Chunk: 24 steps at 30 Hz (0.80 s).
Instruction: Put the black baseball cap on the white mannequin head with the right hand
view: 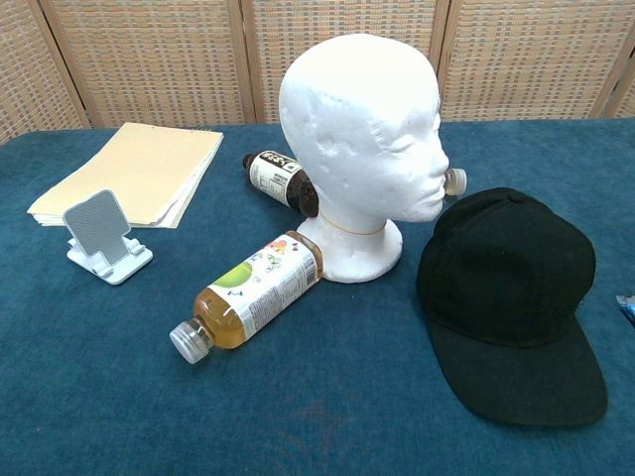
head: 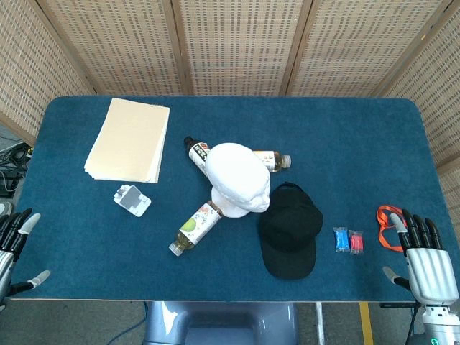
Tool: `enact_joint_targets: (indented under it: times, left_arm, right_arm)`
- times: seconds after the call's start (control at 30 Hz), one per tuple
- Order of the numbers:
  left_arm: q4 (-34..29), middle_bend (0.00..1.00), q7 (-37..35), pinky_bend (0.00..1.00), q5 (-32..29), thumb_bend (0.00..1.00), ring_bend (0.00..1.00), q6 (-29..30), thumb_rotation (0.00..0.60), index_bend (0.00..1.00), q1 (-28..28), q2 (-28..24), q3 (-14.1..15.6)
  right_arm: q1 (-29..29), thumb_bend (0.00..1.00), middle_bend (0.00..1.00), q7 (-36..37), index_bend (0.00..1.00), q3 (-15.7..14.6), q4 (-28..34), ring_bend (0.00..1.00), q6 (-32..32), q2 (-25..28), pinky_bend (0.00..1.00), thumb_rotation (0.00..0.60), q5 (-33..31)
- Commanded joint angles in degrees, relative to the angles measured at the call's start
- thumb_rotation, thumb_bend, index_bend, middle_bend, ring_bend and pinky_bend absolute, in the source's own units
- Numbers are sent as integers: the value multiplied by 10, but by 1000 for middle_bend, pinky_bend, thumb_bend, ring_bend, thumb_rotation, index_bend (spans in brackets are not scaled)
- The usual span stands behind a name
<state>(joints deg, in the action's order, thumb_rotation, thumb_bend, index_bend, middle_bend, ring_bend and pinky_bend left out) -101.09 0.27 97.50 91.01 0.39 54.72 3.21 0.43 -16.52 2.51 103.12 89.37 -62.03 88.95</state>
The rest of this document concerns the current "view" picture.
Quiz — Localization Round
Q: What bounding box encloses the black baseball cap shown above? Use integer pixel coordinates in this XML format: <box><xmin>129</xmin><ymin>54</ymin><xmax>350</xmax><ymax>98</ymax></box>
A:
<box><xmin>415</xmin><ymin>186</ymin><xmax>609</xmax><ymax>428</ymax></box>

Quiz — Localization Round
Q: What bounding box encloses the white foam mannequin head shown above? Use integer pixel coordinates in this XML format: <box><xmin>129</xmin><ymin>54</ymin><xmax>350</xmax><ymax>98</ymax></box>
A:
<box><xmin>278</xmin><ymin>33</ymin><xmax>451</xmax><ymax>285</ymax></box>

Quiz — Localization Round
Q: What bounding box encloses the amber tea bottle white cap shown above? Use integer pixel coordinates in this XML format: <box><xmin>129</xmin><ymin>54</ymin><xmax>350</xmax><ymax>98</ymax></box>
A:
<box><xmin>443</xmin><ymin>167</ymin><xmax>469</xmax><ymax>196</ymax></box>

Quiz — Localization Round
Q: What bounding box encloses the yellow rubber band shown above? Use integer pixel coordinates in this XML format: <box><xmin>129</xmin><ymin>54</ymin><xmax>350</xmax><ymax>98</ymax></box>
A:
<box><xmin>319</xmin><ymin>212</ymin><xmax>386</xmax><ymax>236</ymax></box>

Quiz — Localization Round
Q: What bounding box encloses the dark drink bottle black label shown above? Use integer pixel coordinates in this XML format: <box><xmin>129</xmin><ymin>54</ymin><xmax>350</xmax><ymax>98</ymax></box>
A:
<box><xmin>241</xmin><ymin>150</ymin><xmax>319</xmax><ymax>218</ymax></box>

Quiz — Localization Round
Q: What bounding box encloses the apple label tea bottle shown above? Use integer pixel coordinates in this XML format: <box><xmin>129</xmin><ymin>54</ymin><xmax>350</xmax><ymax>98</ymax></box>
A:
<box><xmin>169</xmin><ymin>230</ymin><xmax>325</xmax><ymax>366</ymax></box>

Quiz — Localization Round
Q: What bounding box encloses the stack of manila paper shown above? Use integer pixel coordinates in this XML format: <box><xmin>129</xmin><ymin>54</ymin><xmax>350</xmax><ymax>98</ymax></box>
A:
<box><xmin>27</xmin><ymin>122</ymin><xmax>225</xmax><ymax>231</ymax></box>

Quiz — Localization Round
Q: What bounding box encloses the woven folding screen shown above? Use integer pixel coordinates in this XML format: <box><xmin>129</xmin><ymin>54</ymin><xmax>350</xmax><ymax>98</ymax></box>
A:
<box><xmin>0</xmin><ymin>0</ymin><xmax>635</xmax><ymax>146</ymax></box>

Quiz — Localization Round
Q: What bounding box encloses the blue felt table cover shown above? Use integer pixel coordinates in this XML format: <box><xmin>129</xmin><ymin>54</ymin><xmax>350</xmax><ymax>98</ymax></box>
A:
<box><xmin>0</xmin><ymin>116</ymin><xmax>635</xmax><ymax>476</ymax></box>

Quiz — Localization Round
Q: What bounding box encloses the blue snack packet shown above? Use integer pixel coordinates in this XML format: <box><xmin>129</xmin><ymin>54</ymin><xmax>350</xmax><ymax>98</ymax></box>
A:
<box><xmin>614</xmin><ymin>293</ymin><xmax>635</xmax><ymax>328</ymax></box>

